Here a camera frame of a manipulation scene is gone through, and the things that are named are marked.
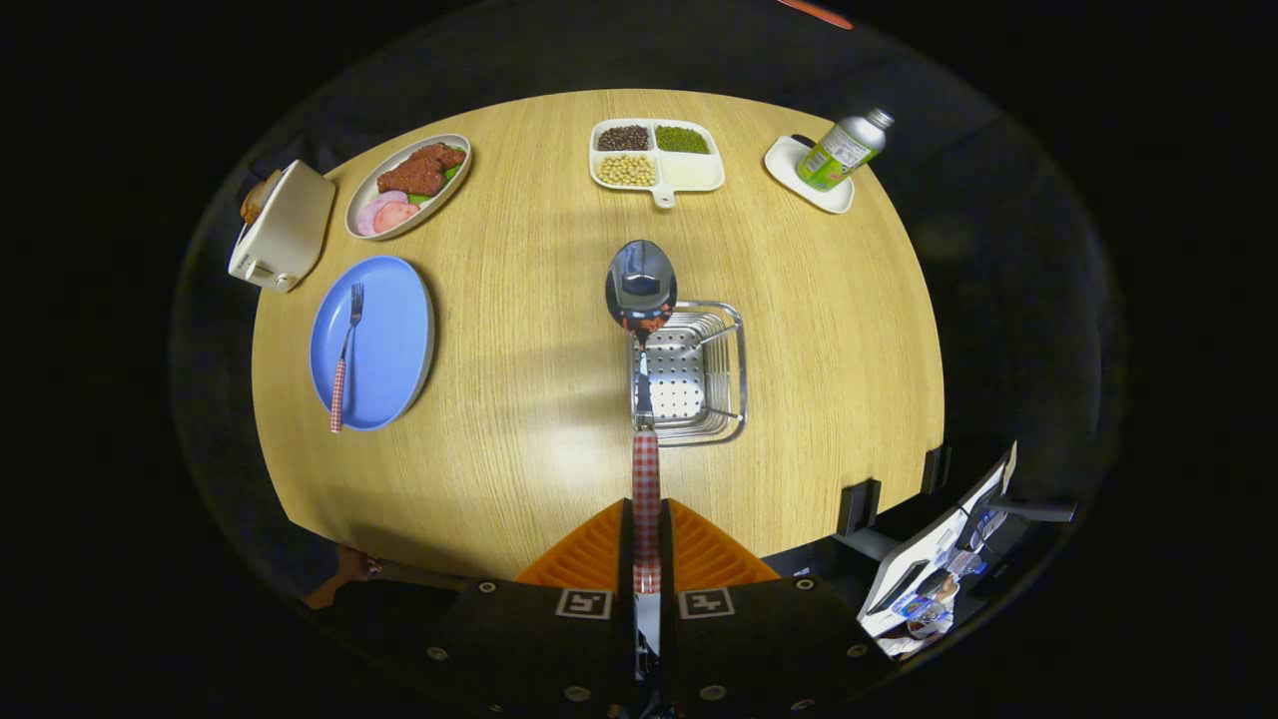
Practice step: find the small white dish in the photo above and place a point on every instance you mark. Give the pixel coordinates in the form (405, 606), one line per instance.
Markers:
(789, 168)

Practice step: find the pile of yellow soybeans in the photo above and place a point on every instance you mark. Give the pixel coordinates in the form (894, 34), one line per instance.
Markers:
(626, 170)

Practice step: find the white toaster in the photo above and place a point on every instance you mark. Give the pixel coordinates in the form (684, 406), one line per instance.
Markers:
(290, 225)

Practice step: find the pile of green beans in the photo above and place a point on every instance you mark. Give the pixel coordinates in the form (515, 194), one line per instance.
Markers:
(682, 139)

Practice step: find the pile of dark red beans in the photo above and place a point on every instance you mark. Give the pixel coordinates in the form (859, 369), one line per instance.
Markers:
(623, 138)

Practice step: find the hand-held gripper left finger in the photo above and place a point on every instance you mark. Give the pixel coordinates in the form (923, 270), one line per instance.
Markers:
(626, 549)

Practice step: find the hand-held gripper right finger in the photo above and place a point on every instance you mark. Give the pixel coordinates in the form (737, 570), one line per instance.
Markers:
(667, 549)

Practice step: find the white display screen on stand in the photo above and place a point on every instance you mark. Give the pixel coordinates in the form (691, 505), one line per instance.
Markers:
(919, 569)

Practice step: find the blue round plate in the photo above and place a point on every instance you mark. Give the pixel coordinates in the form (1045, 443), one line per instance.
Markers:
(394, 340)

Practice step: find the pink ham slice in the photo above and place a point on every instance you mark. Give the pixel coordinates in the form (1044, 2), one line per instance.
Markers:
(397, 218)

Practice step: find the white divided dish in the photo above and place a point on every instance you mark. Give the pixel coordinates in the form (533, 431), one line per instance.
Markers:
(694, 172)

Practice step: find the green lettuce leaf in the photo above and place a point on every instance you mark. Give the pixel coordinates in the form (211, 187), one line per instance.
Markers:
(451, 174)

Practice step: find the black table clamp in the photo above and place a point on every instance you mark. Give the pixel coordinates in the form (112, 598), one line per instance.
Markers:
(859, 507)
(934, 469)

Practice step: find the silver bottle with green label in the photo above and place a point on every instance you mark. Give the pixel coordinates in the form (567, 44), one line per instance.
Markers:
(839, 155)

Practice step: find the pale purple ham slice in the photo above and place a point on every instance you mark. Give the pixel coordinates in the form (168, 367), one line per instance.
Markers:
(371, 212)

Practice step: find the brown meat piece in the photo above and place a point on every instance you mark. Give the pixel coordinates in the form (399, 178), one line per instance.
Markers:
(419, 172)

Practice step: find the white oval plate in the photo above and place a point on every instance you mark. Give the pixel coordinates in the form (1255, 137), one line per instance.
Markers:
(371, 182)

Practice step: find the person's foot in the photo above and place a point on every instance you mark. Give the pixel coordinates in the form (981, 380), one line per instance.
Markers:
(344, 574)

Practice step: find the brown bread slice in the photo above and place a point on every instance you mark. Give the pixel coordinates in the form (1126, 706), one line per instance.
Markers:
(258, 198)

